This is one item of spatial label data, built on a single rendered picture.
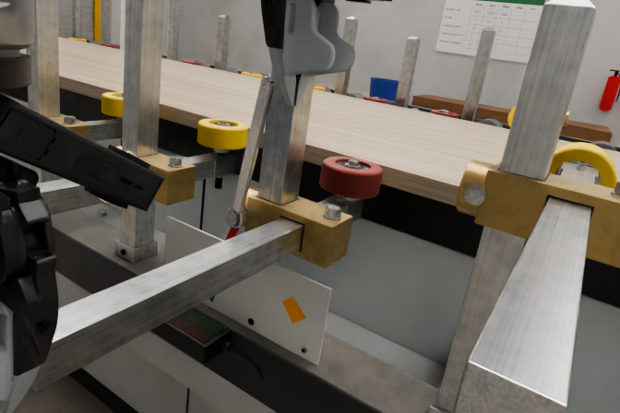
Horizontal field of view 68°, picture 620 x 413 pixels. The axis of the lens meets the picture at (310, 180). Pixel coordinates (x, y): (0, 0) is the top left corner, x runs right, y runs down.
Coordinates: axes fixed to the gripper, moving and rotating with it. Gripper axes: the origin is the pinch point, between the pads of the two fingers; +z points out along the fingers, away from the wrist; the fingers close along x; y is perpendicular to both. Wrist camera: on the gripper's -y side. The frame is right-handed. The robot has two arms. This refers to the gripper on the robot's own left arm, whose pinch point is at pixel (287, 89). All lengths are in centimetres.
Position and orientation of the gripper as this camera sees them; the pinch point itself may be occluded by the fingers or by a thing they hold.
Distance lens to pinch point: 42.5
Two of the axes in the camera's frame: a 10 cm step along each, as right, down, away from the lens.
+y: 8.3, 2.7, -4.8
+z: -1.4, 9.5, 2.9
